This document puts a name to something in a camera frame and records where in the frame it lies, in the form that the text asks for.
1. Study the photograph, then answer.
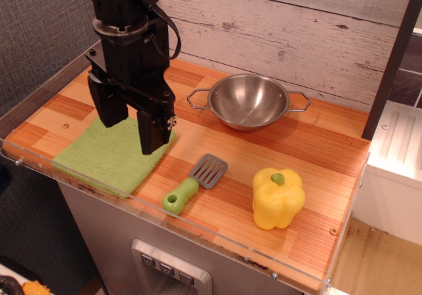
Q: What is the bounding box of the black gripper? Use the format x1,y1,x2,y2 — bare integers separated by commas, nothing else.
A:
86,18,175,155

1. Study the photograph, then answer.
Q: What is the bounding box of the green handled grey spatula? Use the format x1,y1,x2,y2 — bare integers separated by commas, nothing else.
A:
162,154,228,214

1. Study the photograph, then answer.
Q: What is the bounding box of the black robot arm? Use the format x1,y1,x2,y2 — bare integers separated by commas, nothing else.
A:
86,0,175,154

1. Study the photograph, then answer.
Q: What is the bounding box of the green cloth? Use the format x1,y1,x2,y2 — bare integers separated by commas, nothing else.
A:
52,117,169,198

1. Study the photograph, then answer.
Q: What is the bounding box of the grey toy kitchen cabinet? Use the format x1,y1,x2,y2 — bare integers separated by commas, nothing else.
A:
58,181,302,294

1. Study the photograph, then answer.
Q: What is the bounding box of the silver dispenser button panel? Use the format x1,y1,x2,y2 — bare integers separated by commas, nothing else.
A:
131,239,213,294

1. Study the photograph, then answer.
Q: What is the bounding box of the yellow toy bell pepper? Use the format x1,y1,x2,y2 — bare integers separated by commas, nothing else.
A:
253,168,305,230

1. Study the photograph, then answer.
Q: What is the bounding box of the orange object bottom left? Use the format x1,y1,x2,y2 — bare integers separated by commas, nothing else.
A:
22,280,52,295

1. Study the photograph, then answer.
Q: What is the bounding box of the clear acrylic guard rail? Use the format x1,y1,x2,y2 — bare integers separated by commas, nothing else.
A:
0,136,370,292

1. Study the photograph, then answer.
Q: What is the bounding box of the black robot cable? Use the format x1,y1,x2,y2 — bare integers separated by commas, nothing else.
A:
150,4,183,61

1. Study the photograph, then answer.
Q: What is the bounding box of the steel two-handled bowl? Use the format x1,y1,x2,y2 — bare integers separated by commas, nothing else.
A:
187,74,311,131

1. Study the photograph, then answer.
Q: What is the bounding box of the dark right support post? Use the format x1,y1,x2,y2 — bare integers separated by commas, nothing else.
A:
361,0,421,141

